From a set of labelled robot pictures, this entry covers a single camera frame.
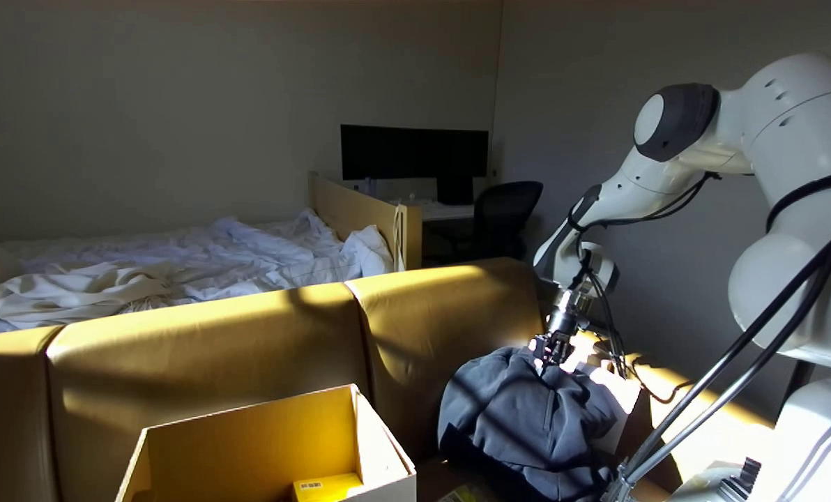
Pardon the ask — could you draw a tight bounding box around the black computer monitor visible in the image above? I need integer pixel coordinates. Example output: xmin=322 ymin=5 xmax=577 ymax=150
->
xmin=340 ymin=126 xmax=491 ymax=206

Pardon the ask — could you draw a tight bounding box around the white desk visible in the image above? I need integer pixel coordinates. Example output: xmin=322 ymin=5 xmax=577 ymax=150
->
xmin=353 ymin=179 xmax=475 ymax=220

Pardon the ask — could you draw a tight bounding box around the white cardboard box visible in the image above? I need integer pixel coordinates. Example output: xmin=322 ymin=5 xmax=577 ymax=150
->
xmin=116 ymin=386 xmax=420 ymax=502

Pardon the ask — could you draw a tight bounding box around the tan sofa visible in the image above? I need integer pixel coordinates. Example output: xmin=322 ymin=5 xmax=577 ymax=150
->
xmin=0 ymin=260 xmax=542 ymax=502

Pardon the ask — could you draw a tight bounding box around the black office chair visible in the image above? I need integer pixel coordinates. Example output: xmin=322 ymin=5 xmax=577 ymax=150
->
xmin=475 ymin=181 xmax=545 ymax=256

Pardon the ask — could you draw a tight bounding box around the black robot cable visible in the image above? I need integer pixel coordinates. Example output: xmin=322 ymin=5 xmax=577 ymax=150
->
xmin=563 ymin=171 xmax=831 ymax=496

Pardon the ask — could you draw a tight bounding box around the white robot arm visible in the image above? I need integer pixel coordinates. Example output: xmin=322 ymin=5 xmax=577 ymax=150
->
xmin=534 ymin=52 xmax=831 ymax=502

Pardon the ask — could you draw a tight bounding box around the small item inside box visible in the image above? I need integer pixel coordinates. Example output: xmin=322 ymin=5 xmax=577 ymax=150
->
xmin=290 ymin=473 xmax=364 ymax=502

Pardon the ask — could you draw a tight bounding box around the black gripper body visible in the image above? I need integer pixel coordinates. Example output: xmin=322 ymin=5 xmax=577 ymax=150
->
xmin=534 ymin=288 xmax=588 ymax=366

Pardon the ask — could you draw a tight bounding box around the black hoodie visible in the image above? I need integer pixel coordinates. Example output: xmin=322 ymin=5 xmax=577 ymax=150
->
xmin=435 ymin=345 xmax=622 ymax=502

